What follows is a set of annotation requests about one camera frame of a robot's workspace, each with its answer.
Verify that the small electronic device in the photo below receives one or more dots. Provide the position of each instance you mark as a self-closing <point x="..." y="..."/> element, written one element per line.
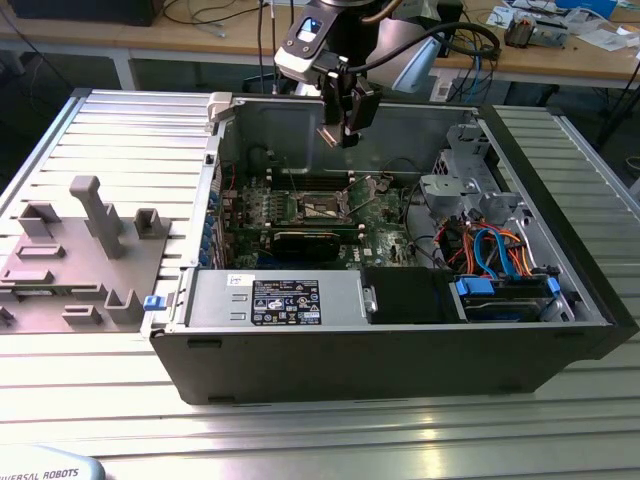
<point x="535" y="32"/>

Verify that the black box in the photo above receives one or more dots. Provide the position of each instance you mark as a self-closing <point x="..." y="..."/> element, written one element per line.
<point x="85" y="12"/>

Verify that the grey parts rack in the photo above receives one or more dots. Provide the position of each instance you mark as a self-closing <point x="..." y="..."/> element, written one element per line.
<point x="75" y="260"/>

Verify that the blue cardboard box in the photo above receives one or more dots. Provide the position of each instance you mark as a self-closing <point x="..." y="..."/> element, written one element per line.
<point x="585" y="5"/>

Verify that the black silver PC case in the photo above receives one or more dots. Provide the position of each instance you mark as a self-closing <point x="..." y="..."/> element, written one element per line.
<point x="350" y="365"/>

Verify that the white plastic case latch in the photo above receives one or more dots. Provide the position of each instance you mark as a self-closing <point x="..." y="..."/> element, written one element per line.
<point x="220" y="105"/>

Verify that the blue plastic latch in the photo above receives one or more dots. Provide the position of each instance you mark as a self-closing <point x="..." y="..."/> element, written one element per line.
<point x="153" y="303"/>

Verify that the wooden desk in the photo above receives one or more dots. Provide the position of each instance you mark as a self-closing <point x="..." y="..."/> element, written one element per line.
<point x="200" y="40"/>

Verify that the green motherboard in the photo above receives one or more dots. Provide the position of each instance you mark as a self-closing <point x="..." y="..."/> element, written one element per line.
<point x="380" y="220"/>

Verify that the grey power supply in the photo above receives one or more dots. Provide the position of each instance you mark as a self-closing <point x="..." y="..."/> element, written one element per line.
<point x="220" y="300"/>

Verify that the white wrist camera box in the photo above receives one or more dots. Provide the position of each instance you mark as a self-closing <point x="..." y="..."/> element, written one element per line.
<point x="300" y="60"/>

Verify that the black graphics card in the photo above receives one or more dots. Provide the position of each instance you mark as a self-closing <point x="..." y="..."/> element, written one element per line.
<point x="305" y="245"/>

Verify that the silver drive cage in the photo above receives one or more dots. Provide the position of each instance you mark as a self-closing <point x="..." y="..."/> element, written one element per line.
<point x="440" y="187"/>

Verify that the hard disk in blue carrier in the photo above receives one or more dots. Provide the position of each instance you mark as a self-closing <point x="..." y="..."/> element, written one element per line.
<point x="500" y="304"/>

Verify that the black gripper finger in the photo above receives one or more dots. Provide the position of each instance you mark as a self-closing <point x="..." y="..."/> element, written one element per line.
<point x="336" y="100"/>

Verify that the silver green CPU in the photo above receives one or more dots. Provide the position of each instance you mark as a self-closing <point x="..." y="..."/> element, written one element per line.
<point x="329" y="136"/>

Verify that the CPU socket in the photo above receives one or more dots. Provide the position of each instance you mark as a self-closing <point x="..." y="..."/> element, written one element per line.
<point x="320" y="207"/>

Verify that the metal locking lever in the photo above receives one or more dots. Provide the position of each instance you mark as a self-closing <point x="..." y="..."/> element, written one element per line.
<point x="292" y="177"/>

